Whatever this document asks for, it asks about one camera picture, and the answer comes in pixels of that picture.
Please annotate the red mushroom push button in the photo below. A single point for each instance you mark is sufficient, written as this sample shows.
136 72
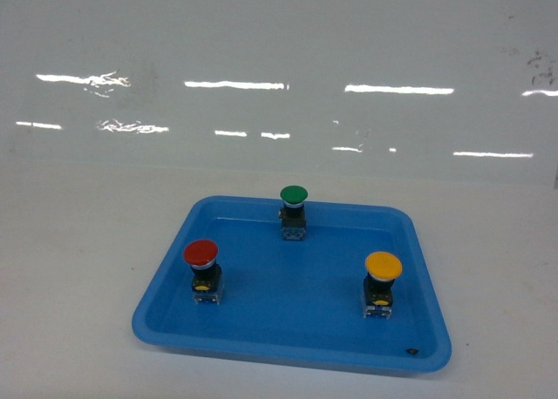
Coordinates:
207 283

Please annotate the yellow mushroom push button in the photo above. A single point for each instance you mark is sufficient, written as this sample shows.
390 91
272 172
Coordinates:
382 269

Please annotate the green mushroom push button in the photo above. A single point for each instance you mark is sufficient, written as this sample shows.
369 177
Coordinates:
292 213

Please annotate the blue plastic tray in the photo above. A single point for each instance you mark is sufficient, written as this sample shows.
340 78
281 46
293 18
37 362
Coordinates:
297 303

